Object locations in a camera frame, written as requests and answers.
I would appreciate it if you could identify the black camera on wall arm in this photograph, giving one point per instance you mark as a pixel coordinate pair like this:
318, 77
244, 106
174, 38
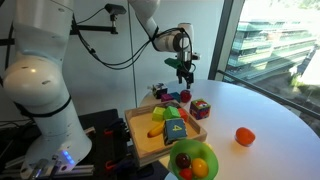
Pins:
114, 9

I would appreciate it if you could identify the yellow toy banana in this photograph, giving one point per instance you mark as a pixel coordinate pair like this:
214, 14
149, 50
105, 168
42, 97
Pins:
157, 130

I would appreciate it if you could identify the dark purple toy plum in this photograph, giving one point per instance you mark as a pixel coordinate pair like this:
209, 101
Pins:
183, 160

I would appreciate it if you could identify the yellow toy lemon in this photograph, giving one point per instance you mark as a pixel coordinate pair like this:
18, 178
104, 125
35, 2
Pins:
199, 168

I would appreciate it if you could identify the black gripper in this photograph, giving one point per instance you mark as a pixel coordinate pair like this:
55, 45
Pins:
186, 67

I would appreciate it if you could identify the teal blue block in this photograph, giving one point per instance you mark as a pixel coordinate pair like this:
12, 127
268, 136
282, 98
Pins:
176, 96

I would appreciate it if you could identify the magenta block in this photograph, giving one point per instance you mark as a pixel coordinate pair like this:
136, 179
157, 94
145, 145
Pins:
166, 97

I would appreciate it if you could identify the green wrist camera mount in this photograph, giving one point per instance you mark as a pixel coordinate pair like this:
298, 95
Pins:
174, 63

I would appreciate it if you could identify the red block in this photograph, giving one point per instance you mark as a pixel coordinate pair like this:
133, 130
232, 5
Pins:
183, 114

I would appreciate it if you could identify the orange toy fruit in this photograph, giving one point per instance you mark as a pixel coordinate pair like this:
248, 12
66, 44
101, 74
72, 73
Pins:
244, 136

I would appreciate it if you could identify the small red toy fruit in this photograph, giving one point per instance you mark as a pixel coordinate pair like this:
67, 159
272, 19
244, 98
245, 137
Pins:
186, 174

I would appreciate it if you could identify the multicolour patterned soft cube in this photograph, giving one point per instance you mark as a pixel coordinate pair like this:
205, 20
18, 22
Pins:
199, 109

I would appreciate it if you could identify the right black orange clamp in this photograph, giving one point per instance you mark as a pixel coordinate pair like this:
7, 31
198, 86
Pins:
119, 165

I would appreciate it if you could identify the window handrail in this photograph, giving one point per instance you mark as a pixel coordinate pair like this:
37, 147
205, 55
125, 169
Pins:
272, 96

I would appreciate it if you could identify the blue number four soft cube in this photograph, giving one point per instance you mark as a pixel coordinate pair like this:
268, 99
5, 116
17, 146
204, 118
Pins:
174, 129

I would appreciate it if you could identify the lime green block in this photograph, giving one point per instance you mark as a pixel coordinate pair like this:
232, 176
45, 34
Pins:
158, 114

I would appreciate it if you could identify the red toy apple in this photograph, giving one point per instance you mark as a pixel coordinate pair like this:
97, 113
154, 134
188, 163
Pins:
185, 96

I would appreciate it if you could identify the wooden tray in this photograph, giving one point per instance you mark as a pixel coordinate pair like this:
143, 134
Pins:
147, 129

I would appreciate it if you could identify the left black orange clamp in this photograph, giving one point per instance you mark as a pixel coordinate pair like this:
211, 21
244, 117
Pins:
119, 132

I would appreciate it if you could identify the green plastic bowl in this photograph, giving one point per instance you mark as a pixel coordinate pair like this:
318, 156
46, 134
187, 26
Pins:
195, 149

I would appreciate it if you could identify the black orange clamp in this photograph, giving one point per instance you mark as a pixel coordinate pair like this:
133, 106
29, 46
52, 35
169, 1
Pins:
119, 165
119, 132

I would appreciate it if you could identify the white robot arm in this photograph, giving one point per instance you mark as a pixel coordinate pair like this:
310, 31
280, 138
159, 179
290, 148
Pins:
34, 82

